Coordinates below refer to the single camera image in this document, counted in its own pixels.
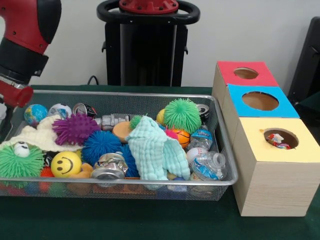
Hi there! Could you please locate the blue globe ball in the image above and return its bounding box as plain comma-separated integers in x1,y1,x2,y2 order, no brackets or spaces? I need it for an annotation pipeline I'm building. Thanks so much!
24,104,48,127

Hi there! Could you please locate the green spiky toy with eyes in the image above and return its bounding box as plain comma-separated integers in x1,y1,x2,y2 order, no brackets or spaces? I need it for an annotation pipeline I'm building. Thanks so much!
0,141,45,183

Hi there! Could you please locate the blue spiky toy with eyes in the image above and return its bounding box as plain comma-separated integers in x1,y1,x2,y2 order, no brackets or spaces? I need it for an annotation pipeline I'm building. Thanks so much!
81,130,124,166

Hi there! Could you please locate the cream knitted cloth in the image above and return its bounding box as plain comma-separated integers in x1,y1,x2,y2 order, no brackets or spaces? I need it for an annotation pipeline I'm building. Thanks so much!
0,102,83,152

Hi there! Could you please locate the orange toy basketball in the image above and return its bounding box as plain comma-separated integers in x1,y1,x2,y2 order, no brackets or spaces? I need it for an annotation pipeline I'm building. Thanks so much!
166,129,191,150

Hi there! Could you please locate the black panel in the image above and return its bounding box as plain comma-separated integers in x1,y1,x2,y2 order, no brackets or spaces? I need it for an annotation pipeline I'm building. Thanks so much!
287,16,320,101

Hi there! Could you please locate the silver mesh bin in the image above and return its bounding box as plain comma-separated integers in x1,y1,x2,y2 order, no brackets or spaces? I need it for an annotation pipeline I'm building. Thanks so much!
0,89,239,201

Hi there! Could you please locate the large colourful patterned cloth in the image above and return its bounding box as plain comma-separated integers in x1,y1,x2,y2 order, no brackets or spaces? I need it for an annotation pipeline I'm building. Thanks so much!
266,133,292,150

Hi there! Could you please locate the green spiky ball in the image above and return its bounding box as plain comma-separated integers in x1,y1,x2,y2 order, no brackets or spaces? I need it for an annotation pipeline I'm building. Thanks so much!
163,98,202,134

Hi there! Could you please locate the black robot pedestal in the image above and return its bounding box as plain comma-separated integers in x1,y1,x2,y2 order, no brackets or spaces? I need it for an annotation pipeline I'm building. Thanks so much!
96,0,201,87

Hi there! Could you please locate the purple spiky toy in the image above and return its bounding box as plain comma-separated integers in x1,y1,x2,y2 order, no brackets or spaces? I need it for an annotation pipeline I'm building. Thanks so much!
51,113,101,146

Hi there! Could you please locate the white baseball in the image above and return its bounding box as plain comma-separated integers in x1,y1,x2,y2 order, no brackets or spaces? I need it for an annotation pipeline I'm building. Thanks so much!
186,147,208,163

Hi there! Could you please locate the yellow ball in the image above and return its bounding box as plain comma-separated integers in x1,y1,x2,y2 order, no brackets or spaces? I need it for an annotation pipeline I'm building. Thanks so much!
50,151,83,178

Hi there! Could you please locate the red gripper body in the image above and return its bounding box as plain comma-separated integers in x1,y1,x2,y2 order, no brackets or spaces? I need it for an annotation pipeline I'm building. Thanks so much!
0,79,35,108

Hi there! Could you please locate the dark green table cloth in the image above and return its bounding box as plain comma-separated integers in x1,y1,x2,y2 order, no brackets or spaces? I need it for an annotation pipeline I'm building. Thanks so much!
0,84,320,240

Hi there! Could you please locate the mint knitted cloth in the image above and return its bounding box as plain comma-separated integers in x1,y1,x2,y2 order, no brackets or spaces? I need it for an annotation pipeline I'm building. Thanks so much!
124,115,191,181

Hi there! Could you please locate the wooden three-hole box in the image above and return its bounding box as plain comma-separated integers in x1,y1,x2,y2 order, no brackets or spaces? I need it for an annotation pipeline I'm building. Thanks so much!
211,60,320,217

